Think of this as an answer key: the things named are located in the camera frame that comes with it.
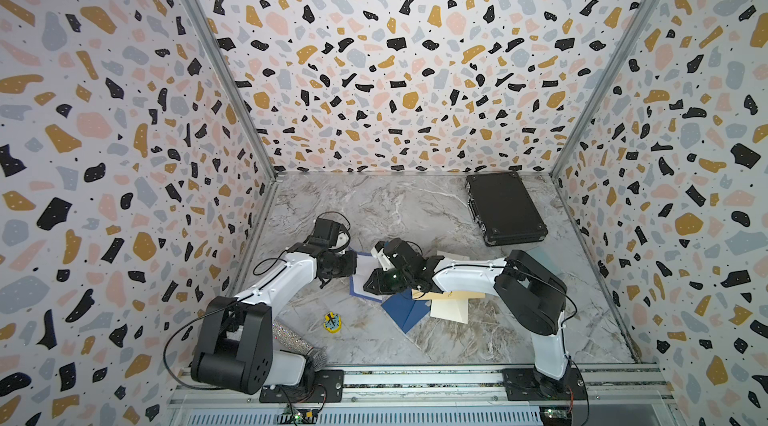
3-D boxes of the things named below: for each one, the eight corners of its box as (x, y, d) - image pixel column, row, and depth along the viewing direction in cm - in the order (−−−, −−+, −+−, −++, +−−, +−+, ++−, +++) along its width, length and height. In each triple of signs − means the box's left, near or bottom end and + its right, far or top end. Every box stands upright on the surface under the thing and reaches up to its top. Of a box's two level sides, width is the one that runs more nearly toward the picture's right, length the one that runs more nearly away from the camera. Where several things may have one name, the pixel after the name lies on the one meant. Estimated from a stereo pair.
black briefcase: (483, 247, 102) (487, 238, 98) (462, 185, 121) (464, 175, 116) (543, 241, 104) (549, 232, 100) (513, 181, 123) (517, 171, 118)
